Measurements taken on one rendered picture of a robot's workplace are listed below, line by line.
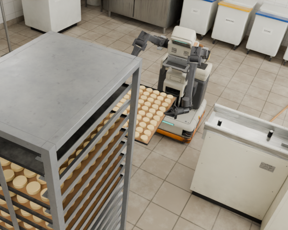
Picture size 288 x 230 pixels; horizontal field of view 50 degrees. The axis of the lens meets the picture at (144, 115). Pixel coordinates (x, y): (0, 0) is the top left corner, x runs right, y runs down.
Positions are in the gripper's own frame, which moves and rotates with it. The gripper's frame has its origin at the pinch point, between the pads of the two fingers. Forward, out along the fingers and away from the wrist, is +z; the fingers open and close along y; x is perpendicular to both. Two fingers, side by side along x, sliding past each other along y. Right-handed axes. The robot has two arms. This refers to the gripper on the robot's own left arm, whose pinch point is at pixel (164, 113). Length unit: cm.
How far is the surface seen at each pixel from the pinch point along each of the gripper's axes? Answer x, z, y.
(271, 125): -25, -88, 13
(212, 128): -13.3, -37.4, 12.7
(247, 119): -10, -74, 15
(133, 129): -54, 47, -46
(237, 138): -28, -52, 13
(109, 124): -66, 63, -64
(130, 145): -54, 48, -34
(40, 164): -87, 92, -73
